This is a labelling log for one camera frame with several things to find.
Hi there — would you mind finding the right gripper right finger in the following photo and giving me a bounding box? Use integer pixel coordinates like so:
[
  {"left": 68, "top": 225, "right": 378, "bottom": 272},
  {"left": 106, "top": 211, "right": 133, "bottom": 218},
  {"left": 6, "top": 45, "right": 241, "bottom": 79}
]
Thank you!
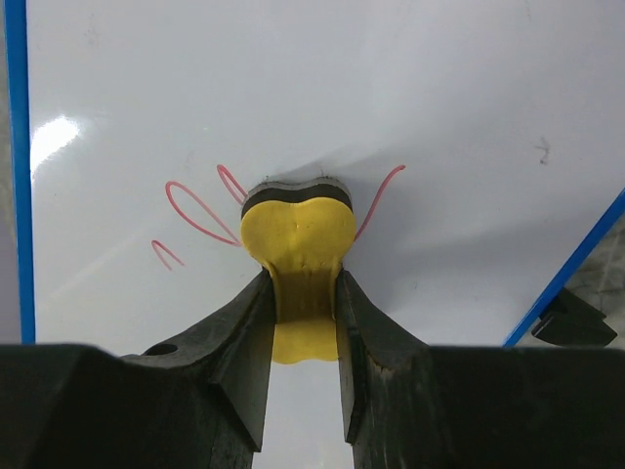
[{"left": 336, "top": 271, "right": 624, "bottom": 468}]

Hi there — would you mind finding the yellow black eraser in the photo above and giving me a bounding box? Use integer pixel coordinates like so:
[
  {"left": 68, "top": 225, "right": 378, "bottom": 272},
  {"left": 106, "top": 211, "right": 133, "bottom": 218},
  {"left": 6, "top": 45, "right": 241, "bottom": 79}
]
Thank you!
[{"left": 240, "top": 177, "right": 355, "bottom": 364}]

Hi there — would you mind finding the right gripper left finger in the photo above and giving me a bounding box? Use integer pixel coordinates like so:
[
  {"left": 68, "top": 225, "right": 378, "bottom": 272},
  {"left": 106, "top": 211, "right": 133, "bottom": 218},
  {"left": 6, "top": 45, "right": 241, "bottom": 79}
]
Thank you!
[{"left": 1, "top": 273, "right": 273, "bottom": 468}]

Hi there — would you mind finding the blue framed whiteboard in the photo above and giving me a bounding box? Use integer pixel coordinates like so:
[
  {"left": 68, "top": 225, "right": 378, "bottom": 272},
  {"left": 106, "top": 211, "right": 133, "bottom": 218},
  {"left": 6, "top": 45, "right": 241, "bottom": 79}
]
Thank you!
[{"left": 4, "top": 1, "right": 624, "bottom": 468}]

